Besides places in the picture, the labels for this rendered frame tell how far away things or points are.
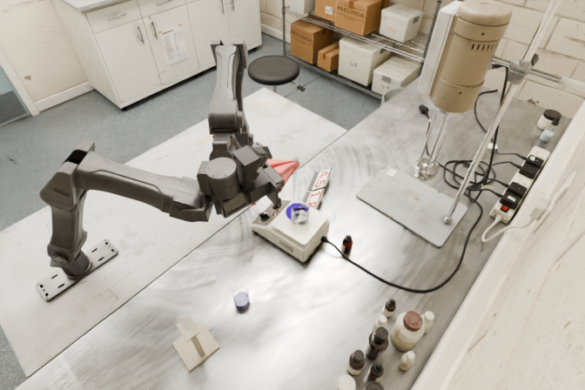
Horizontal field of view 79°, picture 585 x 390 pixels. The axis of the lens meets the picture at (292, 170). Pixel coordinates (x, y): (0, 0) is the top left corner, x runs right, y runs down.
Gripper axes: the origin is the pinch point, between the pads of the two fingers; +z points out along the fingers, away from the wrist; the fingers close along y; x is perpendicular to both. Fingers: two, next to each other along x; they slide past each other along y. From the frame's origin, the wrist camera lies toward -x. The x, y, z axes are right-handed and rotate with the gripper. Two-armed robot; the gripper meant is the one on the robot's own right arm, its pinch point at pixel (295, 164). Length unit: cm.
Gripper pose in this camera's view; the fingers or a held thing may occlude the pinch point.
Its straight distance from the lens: 80.1
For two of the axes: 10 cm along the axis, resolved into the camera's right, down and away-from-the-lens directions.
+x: -0.3, 6.6, 7.5
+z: 7.8, -4.5, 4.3
